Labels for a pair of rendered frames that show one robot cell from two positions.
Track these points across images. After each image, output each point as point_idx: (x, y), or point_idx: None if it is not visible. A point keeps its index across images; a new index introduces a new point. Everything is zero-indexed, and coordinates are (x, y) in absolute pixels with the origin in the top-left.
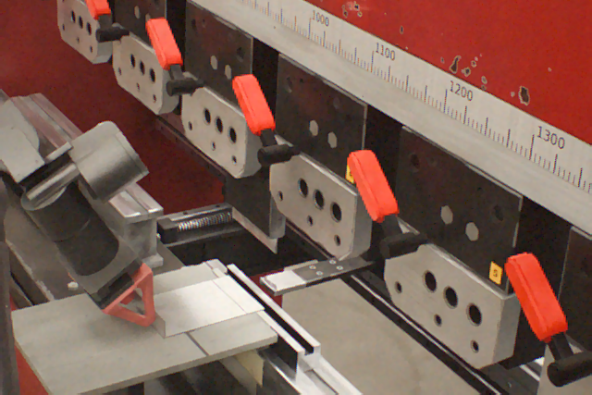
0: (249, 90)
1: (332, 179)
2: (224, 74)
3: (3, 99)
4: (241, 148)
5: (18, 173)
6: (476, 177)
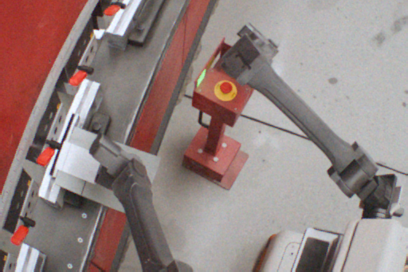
0: (77, 76)
1: (88, 46)
2: (50, 119)
3: (133, 176)
4: (64, 112)
5: (143, 165)
6: None
